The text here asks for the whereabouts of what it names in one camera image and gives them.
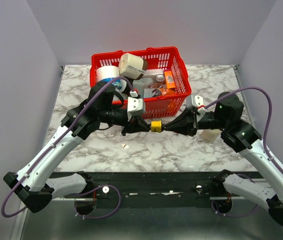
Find white blue paper roll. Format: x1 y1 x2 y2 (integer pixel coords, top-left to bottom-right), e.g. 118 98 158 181
96 65 127 93

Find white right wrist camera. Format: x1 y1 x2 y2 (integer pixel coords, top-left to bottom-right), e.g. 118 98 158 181
186 93 205 110

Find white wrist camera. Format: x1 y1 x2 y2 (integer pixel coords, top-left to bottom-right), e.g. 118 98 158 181
186 93 205 110
127 97 146 117

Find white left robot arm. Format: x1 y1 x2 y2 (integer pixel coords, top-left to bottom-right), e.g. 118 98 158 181
3 81 150 213

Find cream soap pump bottle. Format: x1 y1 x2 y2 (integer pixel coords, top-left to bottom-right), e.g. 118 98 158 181
200 129 221 143

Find black mounting base rail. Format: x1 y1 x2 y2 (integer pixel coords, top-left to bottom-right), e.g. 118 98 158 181
48 171 260 210

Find small silver keys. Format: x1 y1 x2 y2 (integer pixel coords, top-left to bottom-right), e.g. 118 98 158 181
119 144 129 150

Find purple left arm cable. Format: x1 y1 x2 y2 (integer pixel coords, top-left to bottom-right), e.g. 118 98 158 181
0 76 139 218

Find beige paper roll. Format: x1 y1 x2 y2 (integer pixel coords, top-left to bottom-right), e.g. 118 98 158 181
118 53 148 80

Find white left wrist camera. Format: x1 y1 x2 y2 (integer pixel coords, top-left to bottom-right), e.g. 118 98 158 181
127 97 146 117

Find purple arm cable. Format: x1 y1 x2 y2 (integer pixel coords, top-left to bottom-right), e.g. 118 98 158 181
203 86 283 190
0 76 139 218

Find orange snack packet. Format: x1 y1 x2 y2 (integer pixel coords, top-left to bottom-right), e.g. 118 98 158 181
149 83 176 97

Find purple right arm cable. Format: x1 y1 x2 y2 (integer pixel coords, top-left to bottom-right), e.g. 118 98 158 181
203 86 283 190

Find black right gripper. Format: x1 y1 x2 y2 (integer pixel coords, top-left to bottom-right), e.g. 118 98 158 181
164 106 228 137

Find white marbled container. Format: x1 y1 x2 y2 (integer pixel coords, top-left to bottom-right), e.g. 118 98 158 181
132 77 154 98

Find red plastic shopping basket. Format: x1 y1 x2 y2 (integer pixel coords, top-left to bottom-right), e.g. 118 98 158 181
89 46 192 119

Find jar with metal lid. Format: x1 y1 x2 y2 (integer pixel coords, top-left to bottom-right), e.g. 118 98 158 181
155 74 165 84

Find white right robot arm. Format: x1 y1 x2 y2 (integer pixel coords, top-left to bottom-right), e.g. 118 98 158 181
163 91 283 226

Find orange box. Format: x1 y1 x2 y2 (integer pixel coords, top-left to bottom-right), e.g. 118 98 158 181
163 70 176 91

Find yellow padlock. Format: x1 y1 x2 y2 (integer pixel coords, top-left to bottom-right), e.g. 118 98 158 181
150 120 165 133

